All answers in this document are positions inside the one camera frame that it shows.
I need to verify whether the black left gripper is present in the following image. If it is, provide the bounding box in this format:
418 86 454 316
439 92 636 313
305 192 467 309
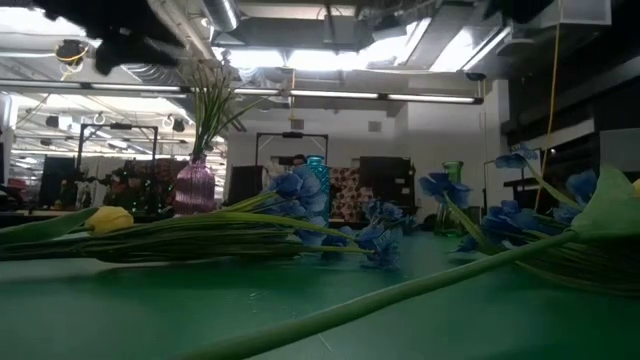
33 0 181 76

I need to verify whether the white artificial flower bunch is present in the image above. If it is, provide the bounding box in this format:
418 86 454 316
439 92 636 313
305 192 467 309
188 57 269 160

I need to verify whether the yellow artificial tulip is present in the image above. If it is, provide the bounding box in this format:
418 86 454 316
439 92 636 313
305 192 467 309
0 205 135 247
172 164 640 360

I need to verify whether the purple ribbed glass vase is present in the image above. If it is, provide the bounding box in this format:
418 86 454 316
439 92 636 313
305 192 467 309
172 153 217 216

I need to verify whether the blue textured glass vase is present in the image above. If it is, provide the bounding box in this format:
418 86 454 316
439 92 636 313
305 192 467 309
305 154 332 226

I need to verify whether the green glass vase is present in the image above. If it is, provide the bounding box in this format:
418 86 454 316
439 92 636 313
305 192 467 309
433 159 474 237

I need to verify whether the black monitor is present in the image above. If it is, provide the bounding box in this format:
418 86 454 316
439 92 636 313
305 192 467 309
38 155 77 207

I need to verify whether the black panel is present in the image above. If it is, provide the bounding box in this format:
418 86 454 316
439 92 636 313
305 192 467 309
227 164 265 207

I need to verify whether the long tube light fixture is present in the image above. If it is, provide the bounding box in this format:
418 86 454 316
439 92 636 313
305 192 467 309
189 85 485 106

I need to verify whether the green table mat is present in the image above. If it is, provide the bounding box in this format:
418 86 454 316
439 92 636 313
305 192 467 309
0 219 640 360

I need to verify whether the red patterned board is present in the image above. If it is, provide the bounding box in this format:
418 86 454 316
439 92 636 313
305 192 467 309
329 167 375 222

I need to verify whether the black cabinet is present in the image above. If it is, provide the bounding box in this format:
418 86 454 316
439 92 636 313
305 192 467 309
358 155 417 216

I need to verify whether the whiteboard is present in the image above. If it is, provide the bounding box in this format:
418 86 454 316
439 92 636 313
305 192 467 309
482 147 544 211

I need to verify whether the black ceiling camera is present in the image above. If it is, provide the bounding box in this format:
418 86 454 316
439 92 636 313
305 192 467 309
53 38 91 66

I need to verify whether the black station frame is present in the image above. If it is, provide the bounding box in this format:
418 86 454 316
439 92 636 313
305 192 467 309
75 122 160 174
254 131 330 166

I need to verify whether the silver ceiling duct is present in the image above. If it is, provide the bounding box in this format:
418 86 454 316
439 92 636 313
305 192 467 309
202 0 242 32

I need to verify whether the yellow power cable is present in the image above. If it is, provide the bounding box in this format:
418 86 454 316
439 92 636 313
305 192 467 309
533 0 565 212

